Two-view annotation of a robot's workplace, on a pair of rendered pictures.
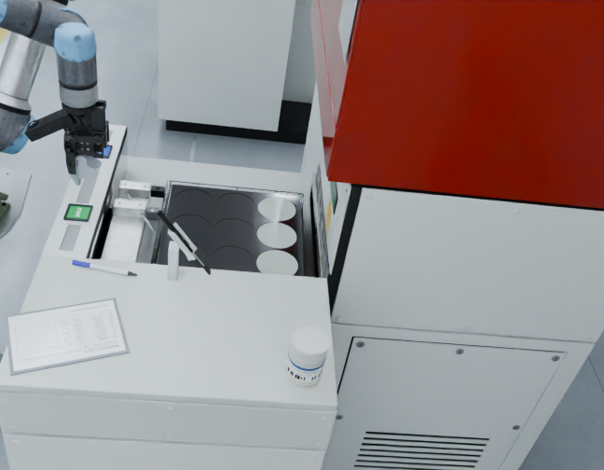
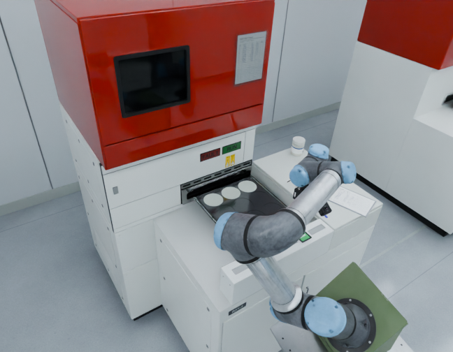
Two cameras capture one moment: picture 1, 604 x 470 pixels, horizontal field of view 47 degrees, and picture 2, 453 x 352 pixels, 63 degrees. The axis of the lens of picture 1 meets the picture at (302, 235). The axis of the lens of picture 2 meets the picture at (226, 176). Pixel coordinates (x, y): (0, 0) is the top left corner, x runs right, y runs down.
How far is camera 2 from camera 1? 2.48 m
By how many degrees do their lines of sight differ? 84
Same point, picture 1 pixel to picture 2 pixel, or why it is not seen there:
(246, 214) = (227, 206)
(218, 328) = not seen: hidden behind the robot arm
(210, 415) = not seen: hidden behind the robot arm
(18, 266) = not seen: outside the picture
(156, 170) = (209, 275)
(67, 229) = (313, 234)
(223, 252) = (258, 201)
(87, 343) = (347, 193)
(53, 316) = (350, 206)
